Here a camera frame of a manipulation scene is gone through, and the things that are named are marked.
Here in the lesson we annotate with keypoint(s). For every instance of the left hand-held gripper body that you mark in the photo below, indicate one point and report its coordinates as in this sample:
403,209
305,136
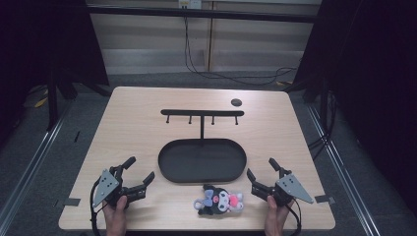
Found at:
108,187

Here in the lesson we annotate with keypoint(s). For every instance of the yellow tape piece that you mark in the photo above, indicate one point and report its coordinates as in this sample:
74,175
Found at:
41,102

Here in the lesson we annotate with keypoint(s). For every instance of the person's right hand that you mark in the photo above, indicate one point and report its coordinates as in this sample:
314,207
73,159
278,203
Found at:
277,218

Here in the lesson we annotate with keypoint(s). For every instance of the black round grommet cap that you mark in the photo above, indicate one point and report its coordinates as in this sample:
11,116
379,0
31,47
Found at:
236,102

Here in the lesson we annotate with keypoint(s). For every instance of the grey tape piece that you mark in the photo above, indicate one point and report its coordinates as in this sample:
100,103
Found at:
324,198
72,202

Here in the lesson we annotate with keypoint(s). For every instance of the person's left hand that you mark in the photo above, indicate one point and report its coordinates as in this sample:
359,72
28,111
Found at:
115,216

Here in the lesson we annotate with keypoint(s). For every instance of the black metal stand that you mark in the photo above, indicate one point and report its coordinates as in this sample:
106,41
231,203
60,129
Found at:
54,98

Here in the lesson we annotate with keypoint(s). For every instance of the black horizontal bar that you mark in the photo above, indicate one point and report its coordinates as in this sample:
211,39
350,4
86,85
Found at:
203,13

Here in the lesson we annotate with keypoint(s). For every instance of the black hook rack with tray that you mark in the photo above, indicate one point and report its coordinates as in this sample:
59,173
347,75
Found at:
202,154

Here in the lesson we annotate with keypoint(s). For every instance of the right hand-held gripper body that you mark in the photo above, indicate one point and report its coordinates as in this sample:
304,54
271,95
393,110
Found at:
284,190

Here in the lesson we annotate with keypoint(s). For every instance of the white wall socket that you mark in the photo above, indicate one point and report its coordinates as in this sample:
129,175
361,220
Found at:
190,4

